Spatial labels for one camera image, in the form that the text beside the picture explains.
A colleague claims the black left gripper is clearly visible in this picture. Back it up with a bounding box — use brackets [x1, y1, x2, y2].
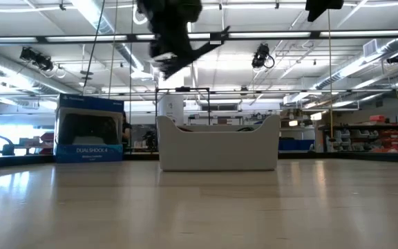
[136, 0, 231, 80]

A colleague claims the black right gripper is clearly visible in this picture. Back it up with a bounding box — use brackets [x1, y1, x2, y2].
[305, 0, 345, 23]

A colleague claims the white plastic bin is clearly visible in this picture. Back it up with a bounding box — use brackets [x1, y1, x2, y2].
[156, 114, 281, 172]

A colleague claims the black overhead rig beam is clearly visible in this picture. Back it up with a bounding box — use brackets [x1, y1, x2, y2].
[0, 28, 398, 45]

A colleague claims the person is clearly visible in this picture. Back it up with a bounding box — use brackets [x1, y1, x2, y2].
[122, 111, 133, 148]

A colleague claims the blue DualShock controller box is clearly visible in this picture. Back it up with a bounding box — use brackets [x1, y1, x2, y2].
[53, 93, 124, 164]

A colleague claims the shelf with red bins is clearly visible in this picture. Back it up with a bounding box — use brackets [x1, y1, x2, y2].
[318, 113, 398, 155]

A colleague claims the yellow cable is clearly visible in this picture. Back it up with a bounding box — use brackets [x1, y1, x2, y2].
[327, 8, 334, 139]

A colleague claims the black hanging ceiling camera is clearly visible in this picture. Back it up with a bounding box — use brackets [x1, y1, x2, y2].
[252, 42, 276, 69]

